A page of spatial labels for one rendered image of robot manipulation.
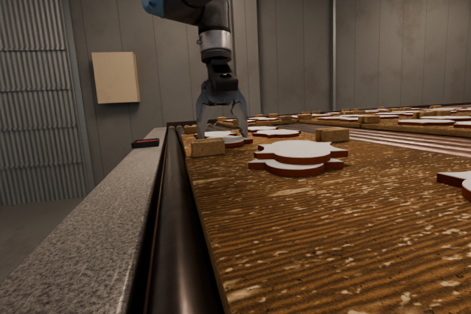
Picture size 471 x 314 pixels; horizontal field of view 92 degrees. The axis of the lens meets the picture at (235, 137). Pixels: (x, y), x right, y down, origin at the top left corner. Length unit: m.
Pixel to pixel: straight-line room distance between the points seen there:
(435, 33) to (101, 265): 4.93
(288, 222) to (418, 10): 4.67
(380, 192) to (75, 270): 0.24
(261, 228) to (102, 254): 0.12
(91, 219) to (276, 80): 3.16
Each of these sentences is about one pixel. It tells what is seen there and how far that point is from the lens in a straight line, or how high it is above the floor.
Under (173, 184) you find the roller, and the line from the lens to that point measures 0.32.
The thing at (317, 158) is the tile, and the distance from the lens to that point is 0.29.
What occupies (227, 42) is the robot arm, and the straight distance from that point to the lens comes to 0.55.
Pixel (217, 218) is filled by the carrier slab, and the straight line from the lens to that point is 0.18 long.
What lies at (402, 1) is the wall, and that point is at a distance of 4.63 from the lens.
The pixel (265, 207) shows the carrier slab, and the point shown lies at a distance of 0.19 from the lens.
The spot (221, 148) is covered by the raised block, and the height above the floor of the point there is 0.95.
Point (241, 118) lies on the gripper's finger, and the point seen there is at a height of 0.99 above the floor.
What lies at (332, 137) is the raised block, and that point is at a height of 0.95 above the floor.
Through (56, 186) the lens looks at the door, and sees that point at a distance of 3.64.
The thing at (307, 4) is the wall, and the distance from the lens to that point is 3.75.
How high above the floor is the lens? 1.02
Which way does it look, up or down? 7 degrees down
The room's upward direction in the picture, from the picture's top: 3 degrees counter-clockwise
